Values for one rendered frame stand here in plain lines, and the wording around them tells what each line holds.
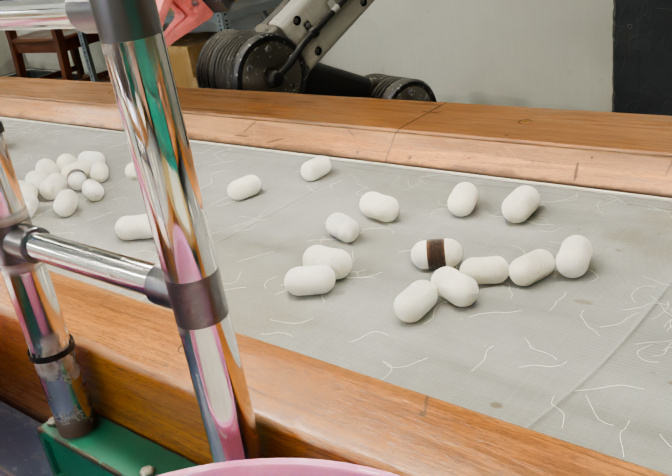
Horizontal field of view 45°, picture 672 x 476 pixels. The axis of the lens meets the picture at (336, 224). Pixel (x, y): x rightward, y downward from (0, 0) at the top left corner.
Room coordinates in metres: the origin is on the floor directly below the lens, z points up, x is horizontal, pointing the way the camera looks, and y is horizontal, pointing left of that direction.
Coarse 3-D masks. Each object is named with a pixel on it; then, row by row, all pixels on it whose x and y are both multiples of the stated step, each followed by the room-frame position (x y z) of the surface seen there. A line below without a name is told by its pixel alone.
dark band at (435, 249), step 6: (426, 240) 0.49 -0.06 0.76; (432, 240) 0.49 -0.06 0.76; (438, 240) 0.49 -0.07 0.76; (426, 246) 0.48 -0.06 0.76; (432, 246) 0.48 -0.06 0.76; (438, 246) 0.48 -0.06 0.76; (432, 252) 0.48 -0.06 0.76; (438, 252) 0.48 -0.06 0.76; (444, 252) 0.48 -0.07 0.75; (432, 258) 0.48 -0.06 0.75; (438, 258) 0.48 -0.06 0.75; (444, 258) 0.48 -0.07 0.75; (432, 264) 0.48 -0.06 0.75; (438, 264) 0.48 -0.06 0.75; (444, 264) 0.48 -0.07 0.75
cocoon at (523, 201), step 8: (512, 192) 0.55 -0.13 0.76; (520, 192) 0.54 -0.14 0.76; (528, 192) 0.54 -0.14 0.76; (536, 192) 0.54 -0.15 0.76; (504, 200) 0.54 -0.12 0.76; (512, 200) 0.53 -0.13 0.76; (520, 200) 0.53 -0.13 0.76; (528, 200) 0.53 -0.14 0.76; (536, 200) 0.54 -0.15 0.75; (504, 208) 0.53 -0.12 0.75; (512, 208) 0.53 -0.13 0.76; (520, 208) 0.53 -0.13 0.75; (528, 208) 0.53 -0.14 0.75; (536, 208) 0.54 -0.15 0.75; (504, 216) 0.53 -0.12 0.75; (512, 216) 0.53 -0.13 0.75; (520, 216) 0.53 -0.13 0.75; (528, 216) 0.53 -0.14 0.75
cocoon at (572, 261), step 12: (564, 240) 0.46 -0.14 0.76; (576, 240) 0.45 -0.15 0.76; (588, 240) 0.46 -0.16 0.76; (564, 252) 0.44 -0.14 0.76; (576, 252) 0.44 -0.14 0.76; (588, 252) 0.45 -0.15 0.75; (564, 264) 0.44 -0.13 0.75; (576, 264) 0.43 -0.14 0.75; (588, 264) 0.44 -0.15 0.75; (576, 276) 0.44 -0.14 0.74
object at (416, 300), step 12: (408, 288) 0.43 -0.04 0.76; (420, 288) 0.43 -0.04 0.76; (432, 288) 0.43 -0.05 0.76; (396, 300) 0.42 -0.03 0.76; (408, 300) 0.42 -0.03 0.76; (420, 300) 0.42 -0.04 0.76; (432, 300) 0.43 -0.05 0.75; (396, 312) 0.42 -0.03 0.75; (408, 312) 0.41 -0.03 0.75; (420, 312) 0.42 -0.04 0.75
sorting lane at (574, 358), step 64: (64, 128) 1.05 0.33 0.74; (128, 192) 0.75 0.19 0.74; (320, 192) 0.66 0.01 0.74; (384, 192) 0.64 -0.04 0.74; (448, 192) 0.61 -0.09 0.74; (576, 192) 0.57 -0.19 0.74; (256, 256) 0.55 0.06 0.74; (384, 256) 0.52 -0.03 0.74; (512, 256) 0.48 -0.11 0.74; (640, 256) 0.45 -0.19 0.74; (256, 320) 0.46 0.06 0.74; (320, 320) 0.44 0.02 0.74; (384, 320) 0.43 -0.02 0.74; (448, 320) 0.42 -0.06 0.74; (512, 320) 0.41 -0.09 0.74; (576, 320) 0.39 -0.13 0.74; (640, 320) 0.38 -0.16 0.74; (448, 384) 0.35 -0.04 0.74; (512, 384) 0.34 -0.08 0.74; (576, 384) 0.34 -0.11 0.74; (640, 384) 0.33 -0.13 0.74; (640, 448) 0.28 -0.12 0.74
